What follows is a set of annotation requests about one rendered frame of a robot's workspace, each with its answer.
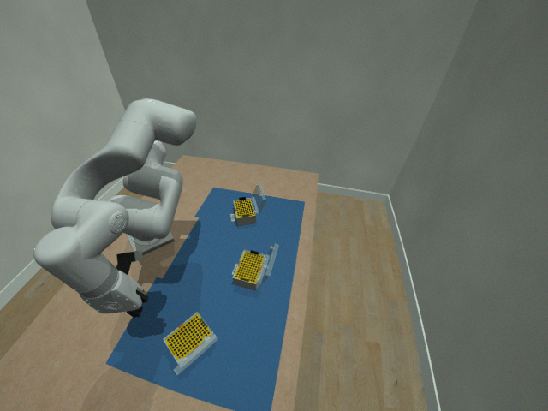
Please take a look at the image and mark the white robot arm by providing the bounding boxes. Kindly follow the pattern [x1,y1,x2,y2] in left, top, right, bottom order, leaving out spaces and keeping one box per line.
[33,98,196,298]

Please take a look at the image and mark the yellow pipette tip rack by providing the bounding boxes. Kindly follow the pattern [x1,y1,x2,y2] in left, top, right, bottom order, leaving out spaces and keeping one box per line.
[234,250,264,283]

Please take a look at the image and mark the blue bench mat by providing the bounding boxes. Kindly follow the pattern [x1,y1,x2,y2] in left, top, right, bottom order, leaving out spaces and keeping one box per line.
[105,188,305,411]

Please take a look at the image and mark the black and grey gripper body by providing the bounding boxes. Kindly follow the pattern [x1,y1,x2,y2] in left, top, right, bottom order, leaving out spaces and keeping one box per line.
[79,270,144,313]

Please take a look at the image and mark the yellow perforated tip rack insert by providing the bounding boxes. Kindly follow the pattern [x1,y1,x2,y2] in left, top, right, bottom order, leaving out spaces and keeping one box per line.
[165,314,211,359]
[235,197,255,218]

